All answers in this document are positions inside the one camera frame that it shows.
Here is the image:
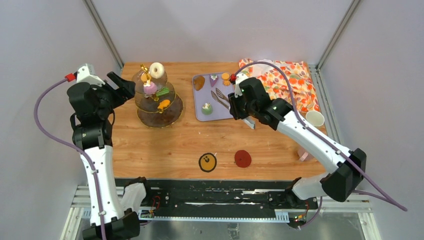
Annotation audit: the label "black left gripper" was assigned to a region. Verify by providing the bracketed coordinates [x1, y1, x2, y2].
[91, 71, 135, 118]

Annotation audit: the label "round yellow biscuit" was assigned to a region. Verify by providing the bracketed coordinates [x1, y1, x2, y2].
[140, 74, 150, 84]

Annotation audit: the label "metal serving tongs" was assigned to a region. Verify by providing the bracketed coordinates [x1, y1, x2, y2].
[210, 88, 256, 130]

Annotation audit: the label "pink sugared dome cake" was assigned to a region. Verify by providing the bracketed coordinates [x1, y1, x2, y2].
[143, 81, 158, 96]

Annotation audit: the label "small orange shell cookie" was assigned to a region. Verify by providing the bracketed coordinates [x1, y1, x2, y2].
[222, 80, 231, 86]

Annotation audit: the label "three-tier glass cake stand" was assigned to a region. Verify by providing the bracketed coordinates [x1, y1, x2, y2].
[132, 62, 184, 129]

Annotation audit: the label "green layered cake slice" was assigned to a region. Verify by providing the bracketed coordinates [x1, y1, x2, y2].
[155, 87, 170, 97]

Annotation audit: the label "orange fish-shaped cake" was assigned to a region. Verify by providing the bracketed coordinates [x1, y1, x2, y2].
[157, 99, 171, 112]

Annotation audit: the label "purple heart cake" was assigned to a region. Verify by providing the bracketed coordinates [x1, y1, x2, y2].
[209, 73, 219, 88]

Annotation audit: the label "green sugared dome cake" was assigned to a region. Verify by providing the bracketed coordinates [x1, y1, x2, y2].
[201, 102, 213, 116]

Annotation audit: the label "light green mug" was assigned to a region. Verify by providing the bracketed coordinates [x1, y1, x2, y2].
[305, 110, 325, 128]

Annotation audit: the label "purple iced donut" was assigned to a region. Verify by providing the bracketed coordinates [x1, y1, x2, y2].
[149, 62, 166, 79]

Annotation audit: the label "pink mug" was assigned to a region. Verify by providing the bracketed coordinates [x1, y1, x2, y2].
[297, 147, 314, 162]

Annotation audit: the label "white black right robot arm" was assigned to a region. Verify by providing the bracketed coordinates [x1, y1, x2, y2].
[228, 73, 367, 209]

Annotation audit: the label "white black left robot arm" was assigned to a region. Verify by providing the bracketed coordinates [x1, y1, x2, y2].
[66, 69, 153, 240]

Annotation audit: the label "floral orange cloth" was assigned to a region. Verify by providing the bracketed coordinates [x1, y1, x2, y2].
[242, 59, 320, 113]

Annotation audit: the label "orange round tart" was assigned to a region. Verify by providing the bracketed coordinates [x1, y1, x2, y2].
[221, 72, 230, 81]

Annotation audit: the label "lavender dessert tray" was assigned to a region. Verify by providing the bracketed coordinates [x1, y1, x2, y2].
[192, 72, 234, 122]

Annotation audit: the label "red round coaster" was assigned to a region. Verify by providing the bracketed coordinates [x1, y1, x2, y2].
[234, 150, 252, 168]

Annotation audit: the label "brown cookie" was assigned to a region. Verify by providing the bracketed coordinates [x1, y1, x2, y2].
[193, 75, 206, 91]

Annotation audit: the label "yellow chick coaster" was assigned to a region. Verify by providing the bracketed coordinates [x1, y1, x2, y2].
[198, 152, 218, 173]

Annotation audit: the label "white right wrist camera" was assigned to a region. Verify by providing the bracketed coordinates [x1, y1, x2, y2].
[234, 73, 249, 99]

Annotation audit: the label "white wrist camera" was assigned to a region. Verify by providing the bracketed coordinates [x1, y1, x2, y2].
[76, 63, 106, 87]
[234, 73, 249, 99]

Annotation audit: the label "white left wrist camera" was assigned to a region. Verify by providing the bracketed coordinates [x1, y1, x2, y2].
[76, 63, 106, 87]

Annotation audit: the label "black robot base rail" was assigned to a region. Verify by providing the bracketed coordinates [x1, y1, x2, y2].
[138, 178, 321, 229]

